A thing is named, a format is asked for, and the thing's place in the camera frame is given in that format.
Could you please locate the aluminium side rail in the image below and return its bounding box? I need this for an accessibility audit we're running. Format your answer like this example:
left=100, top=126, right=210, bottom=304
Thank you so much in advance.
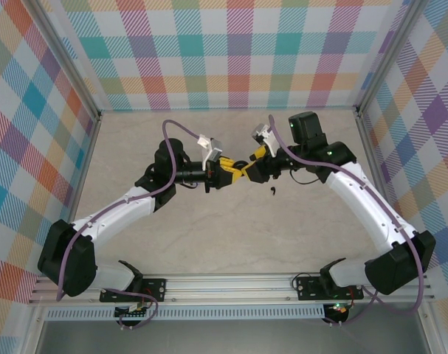
left=61, top=110, right=103, bottom=229
left=354, top=106, right=413, bottom=237

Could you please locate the controller circuit board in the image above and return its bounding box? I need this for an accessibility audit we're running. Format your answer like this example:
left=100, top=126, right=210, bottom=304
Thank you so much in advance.
left=325, top=302, right=349, bottom=316
left=114, top=302, right=151, bottom=319

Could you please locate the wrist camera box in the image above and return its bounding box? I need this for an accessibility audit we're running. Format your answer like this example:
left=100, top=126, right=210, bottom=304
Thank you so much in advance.
left=196, top=134, right=224, bottom=173
left=249, top=123, right=280, bottom=156

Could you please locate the left controller circuit board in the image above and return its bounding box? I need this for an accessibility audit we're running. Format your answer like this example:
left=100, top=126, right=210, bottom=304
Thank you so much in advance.
left=114, top=302, right=151, bottom=319

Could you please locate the aluminium frame post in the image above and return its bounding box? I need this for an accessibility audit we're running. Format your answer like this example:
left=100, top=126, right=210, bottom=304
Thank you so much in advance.
left=30, top=0, right=101, bottom=122
left=356, top=0, right=424, bottom=119

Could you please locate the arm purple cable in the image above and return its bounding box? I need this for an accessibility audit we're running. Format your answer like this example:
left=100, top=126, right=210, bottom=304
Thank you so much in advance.
left=56, top=119, right=202, bottom=330
left=267, top=114, right=430, bottom=327

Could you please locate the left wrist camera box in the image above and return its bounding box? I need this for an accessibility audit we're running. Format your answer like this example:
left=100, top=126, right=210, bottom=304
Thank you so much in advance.
left=196, top=134, right=224, bottom=173

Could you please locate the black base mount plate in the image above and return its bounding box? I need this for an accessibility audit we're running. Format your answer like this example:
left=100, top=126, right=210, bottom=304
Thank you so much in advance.
left=295, top=274, right=365, bottom=302
left=99, top=278, right=168, bottom=303

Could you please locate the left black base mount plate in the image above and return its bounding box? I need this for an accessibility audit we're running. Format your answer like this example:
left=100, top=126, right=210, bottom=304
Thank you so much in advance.
left=99, top=278, right=168, bottom=303

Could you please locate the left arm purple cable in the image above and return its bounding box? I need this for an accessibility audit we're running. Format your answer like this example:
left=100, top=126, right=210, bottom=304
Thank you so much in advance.
left=56, top=119, right=202, bottom=330

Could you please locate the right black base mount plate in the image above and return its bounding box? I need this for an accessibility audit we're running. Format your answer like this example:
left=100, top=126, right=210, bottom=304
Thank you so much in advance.
left=295, top=274, right=365, bottom=302

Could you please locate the slotted white cable duct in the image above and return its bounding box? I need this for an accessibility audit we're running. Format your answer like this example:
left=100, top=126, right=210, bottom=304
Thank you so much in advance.
left=46, top=308, right=326, bottom=321

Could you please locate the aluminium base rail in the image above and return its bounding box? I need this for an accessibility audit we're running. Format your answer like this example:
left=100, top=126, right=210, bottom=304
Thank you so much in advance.
left=27, top=274, right=435, bottom=305

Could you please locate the right controller circuit board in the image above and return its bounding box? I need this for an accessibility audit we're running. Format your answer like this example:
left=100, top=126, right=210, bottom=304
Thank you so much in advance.
left=325, top=302, right=349, bottom=316

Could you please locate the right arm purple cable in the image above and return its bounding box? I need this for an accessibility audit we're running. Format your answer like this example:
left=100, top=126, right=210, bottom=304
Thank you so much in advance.
left=267, top=114, right=430, bottom=327

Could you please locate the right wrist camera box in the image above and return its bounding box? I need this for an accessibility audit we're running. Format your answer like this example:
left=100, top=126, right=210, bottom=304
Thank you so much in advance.
left=249, top=123, right=280, bottom=156

